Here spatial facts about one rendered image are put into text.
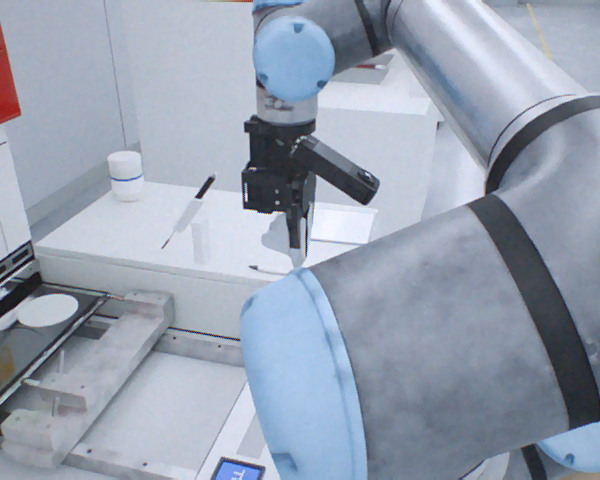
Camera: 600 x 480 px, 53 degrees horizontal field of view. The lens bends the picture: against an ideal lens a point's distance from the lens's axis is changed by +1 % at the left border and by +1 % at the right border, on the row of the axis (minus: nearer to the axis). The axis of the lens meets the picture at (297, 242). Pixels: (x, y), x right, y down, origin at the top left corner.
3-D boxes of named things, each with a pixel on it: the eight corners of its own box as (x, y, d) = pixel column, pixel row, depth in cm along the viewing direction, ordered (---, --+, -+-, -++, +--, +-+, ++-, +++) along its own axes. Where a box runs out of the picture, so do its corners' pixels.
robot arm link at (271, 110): (324, 78, 74) (307, 94, 67) (324, 114, 76) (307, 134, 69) (267, 74, 75) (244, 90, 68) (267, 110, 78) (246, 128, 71)
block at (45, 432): (4, 440, 84) (-1, 424, 82) (20, 422, 87) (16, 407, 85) (54, 452, 82) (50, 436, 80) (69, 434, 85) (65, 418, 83)
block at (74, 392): (41, 400, 91) (37, 385, 89) (55, 385, 93) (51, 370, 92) (88, 411, 89) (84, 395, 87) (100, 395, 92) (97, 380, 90)
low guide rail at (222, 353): (35, 328, 116) (31, 315, 115) (41, 322, 118) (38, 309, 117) (281, 375, 104) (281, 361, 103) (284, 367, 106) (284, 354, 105)
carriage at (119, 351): (5, 459, 85) (0, 444, 83) (136, 313, 115) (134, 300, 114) (54, 471, 83) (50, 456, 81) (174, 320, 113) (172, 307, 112)
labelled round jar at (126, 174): (107, 199, 134) (100, 160, 130) (124, 187, 140) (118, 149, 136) (136, 203, 133) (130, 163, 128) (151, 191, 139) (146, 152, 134)
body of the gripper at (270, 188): (261, 192, 84) (258, 107, 78) (320, 199, 81) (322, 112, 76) (242, 215, 77) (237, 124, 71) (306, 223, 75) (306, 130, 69)
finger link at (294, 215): (294, 236, 81) (294, 177, 77) (306, 238, 81) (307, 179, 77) (284, 253, 77) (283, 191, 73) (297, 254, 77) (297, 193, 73)
